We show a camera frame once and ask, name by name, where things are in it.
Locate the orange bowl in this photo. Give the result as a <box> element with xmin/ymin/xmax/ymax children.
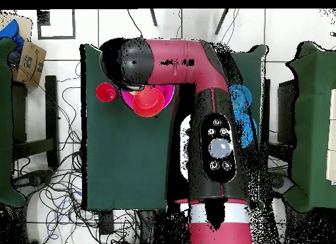
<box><xmin>131</xmin><ymin>86</ymin><xmax>165</xmax><ymax>118</ymax></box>

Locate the large pink bowl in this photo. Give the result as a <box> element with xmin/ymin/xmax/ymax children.
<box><xmin>119</xmin><ymin>83</ymin><xmax>176</xmax><ymax>112</ymax></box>

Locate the large blue bowl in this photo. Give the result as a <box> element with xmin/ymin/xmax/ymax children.
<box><xmin>234</xmin><ymin>111</ymin><xmax>258</xmax><ymax>150</ymax></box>

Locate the small blue bowl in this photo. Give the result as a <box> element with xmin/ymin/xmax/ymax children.
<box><xmin>228</xmin><ymin>84</ymin><xmax>253</xmax><ymax>111</ymax></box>

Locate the dark green tablecloth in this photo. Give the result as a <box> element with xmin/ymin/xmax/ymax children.
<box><xmin>79</xmin><ymin>43</ymin><xmax>270</xmax><ymax>211</ymax></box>

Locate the red cup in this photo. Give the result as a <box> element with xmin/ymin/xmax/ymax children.
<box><xmin>95</xmin><ymin>82</ymin><xmax>118</xmax><ymax>103</ymax></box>

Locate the black power strip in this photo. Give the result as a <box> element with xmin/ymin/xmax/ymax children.
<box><xmin>98</xmin><ymin>211</ymin><xmax>115</xmax><ymax>235</ymax></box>

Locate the black monitor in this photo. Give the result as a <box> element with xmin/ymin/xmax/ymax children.
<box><xmin>277</xmin><ymin>79</ymin><xmax>299</xmax><ymax>145</ymax></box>

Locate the dark grey stand base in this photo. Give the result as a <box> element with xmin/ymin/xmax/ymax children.
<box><xmin>11</xmin><ymin>169</ymin><xmax>54</xmax><ymax>196</ymax></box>
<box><xmin>272</xmin><ymin>173</ymin><xmax>295</xmax><ymax>196</ymax></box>

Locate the green cloth on side table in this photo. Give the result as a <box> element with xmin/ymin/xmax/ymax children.
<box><xmin>0</xmin><ymin>37</ymin><xmax>26</xmax><ymax>208</ymax></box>
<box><xmin>285</xmin><ymin>41</ymin><xmax>336</xmax><ymax>213</ymax></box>

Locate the cardboard box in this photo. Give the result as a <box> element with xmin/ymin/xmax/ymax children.
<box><xmin>0</xmin><ymin>12</ymin><xmax>47</xmax><ymax>87</ymax></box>

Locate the white box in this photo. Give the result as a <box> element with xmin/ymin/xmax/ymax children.
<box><xmin>325</xmin><ymin>88</ymin><xmax>336</xmax><ymax>186</ymax></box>

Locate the blue cloth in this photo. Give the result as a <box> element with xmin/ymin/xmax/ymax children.
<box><xmin>0</xmin><ymin>19</ymin><xmax>25</xmax><ymax>51</ymax></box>

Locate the tangle of floor cables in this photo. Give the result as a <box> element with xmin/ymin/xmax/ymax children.
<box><xmin>12</xmin><ymin>62</ymin><xmax>153</xmax><ymax>244</ymax></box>

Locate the black hanging cable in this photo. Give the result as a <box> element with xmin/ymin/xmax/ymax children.
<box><xmin>127</xmin><ymin>9</ymin><xmax>144</xmax><ymax>39</ymax></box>

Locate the black chair frame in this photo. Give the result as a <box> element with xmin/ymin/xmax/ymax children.
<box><xmin>11</xmin><ymin>75</ymin><xmax>60</xmax><ymax>169</ymax></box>

